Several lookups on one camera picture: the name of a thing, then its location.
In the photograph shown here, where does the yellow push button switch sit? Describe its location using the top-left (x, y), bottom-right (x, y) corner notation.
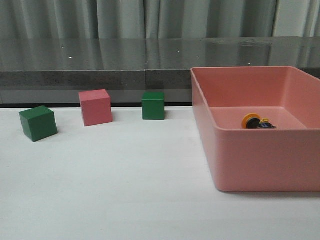
top-left (241, 113), bottom-right (277, 129)

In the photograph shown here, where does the right green wooden cube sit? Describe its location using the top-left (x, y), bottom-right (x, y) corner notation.
top-left (142, 92), bottom-right (165, 120)

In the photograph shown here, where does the green wooden cube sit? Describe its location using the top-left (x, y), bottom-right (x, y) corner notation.
top-left (142, 92), bottom-right (165, 120)
top-left (19, 105), bottom-right (58, 142)

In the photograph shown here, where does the pink wooden cube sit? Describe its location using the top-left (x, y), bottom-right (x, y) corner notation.
top-left (78, 89), bottom-right (113, 127)

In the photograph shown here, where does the left green wooden cube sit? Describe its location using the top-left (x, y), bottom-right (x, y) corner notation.
top-left (19, 105), bottom-right (58, 142)

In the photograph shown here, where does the pink plastic bin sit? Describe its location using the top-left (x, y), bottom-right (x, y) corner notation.
top-left (190, 66), bottom-right (320, 192)

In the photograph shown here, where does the grey stone counter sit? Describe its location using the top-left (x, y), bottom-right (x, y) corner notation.
top-left (0, 37), bottom-right (320, 107)

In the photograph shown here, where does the grey curtain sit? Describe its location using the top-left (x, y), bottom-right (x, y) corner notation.
top-left (0, 0), bottom-right (320, 39)

